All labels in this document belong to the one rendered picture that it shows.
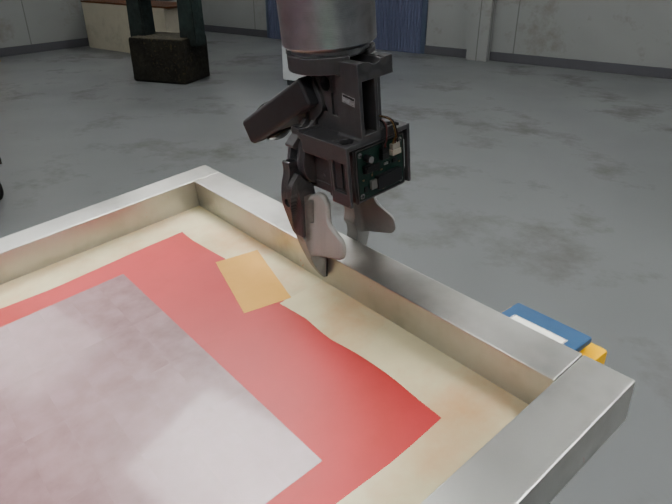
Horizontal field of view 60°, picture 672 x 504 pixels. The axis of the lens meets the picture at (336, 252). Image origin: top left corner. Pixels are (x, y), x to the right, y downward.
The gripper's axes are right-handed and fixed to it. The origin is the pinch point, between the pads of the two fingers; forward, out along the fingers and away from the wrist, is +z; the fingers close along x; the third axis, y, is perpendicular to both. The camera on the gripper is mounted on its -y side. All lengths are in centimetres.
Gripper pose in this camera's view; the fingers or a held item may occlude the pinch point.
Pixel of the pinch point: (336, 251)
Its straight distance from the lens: 58.0
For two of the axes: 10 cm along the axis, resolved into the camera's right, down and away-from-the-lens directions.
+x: 7.6, -4.0, 5.2
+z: 0.9, 8.5, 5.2
